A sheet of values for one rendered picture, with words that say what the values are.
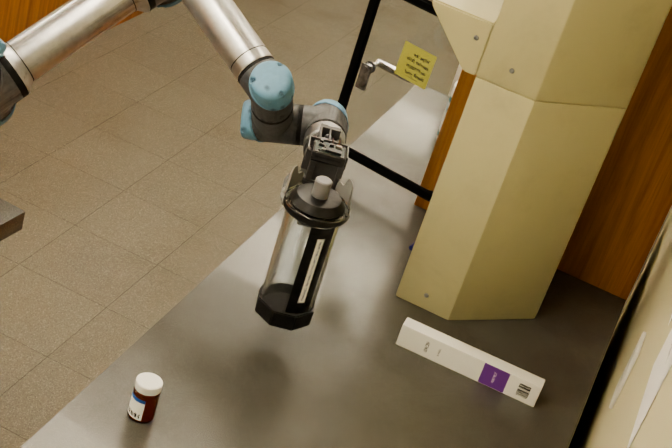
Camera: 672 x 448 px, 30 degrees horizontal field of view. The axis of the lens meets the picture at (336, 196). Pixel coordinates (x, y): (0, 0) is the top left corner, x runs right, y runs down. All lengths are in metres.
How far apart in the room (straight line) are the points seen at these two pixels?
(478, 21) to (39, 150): 2.55
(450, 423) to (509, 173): 0.45
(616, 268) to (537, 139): 0.53
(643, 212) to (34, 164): 2.38
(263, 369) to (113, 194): 2.26
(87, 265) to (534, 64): 2.08
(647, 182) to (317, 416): 0.90
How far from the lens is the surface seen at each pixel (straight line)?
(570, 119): 2.23
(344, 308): 2.30
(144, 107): 4.89
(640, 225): 2.61
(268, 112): 2.17
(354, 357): 2.19
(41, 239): 3.99
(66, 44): 2.38
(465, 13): 2.16
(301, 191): 2.01
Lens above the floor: 2.19
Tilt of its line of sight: 28 degrees down
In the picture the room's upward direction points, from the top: 18 degrees clockwise
